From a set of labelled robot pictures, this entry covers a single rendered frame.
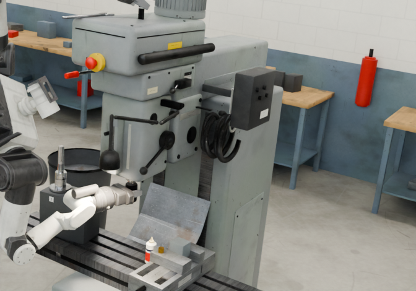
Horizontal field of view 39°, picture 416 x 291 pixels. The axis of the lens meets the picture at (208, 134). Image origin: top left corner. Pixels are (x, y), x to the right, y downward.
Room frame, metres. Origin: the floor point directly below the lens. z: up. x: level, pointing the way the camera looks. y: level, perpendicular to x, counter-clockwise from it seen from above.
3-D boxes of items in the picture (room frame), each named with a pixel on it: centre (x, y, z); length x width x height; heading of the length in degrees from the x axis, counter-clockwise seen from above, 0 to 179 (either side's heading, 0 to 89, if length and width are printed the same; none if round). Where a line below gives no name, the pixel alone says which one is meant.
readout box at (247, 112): (2.18, -0.16, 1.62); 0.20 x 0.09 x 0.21; 151
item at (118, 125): (1.98, 0.33, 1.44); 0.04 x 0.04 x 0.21; 61
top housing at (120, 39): (2.09, 0.27, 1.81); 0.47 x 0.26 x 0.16; 151
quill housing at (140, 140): (2.08, 0.27, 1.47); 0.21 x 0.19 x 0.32; 61
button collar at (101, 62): (1.88, 0.38, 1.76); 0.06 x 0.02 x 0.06; 61
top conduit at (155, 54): (2.04, 0.13, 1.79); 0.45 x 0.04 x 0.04; 151
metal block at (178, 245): (1.97, 0.06, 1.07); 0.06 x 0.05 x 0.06; 59
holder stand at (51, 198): (2.22, 0.54, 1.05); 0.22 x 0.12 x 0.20; 70
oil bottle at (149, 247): (2.05, 0.18, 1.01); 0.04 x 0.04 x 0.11
